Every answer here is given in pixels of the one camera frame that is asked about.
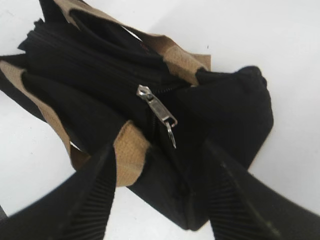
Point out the silver metal zipper pull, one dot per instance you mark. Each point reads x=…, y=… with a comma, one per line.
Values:
x=159, y=110

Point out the black canvas tote bag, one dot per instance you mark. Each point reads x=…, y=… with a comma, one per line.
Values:
x=79, y=71

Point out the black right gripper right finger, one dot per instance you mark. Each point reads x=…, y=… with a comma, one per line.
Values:
x=240, y=207

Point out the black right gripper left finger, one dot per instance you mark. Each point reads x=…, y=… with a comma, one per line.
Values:
x=78, y=209

